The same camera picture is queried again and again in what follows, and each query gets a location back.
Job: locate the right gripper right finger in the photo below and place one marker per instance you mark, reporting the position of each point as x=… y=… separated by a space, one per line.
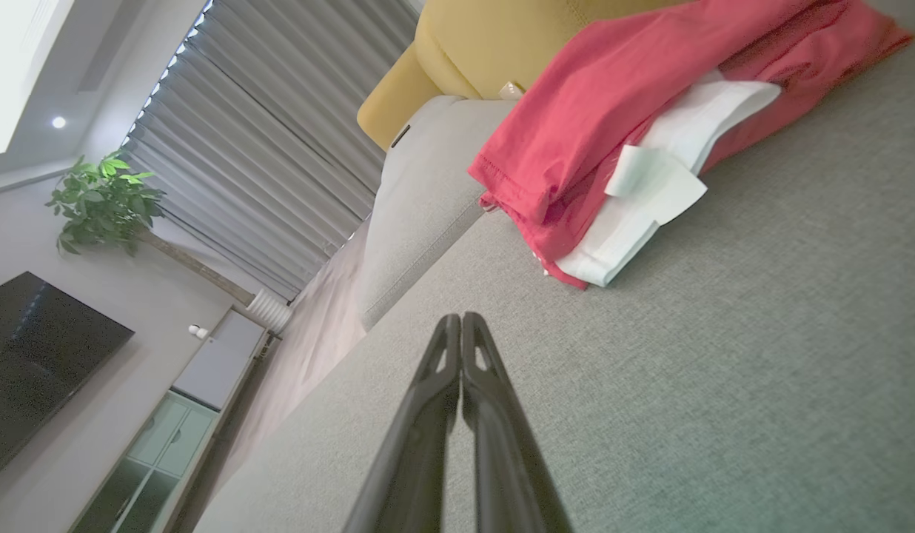
x=509 y=459

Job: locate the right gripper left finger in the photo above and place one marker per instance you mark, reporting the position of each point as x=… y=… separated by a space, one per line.
x=420 y=444

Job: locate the red shorts with white trim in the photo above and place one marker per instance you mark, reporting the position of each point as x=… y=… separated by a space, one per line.
x=620 y=237

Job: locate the white ribbed plant pot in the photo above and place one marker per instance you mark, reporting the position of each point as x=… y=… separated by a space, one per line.
x=270 y=311

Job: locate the grey sofa seat cushion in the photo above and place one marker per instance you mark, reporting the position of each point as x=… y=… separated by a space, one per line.
x=724 y=370

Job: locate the grey sofa back cushion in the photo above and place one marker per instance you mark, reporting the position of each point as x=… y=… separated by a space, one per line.
x=420 y=200

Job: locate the white cabinet with glass doors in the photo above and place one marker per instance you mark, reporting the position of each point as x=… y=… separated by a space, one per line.
x=161 y=444

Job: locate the small black sofa tab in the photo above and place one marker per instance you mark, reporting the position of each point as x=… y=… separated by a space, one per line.
x=400 y=135

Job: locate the grey pleated curtain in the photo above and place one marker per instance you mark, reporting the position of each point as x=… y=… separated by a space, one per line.
x=280 y=133

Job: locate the small beige cushion tag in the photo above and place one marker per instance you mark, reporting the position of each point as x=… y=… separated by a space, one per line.
x=511 y=90

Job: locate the black flat television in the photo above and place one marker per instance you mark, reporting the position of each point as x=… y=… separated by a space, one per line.
x=35 y=363

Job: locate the green leafy house plant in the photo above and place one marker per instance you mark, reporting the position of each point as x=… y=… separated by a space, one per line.
x=102 y=200

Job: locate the yellow cushion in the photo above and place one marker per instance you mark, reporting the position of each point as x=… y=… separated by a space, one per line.
x=487 y=44

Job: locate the small white wall device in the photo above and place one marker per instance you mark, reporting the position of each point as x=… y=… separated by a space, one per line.
x=198 y=331

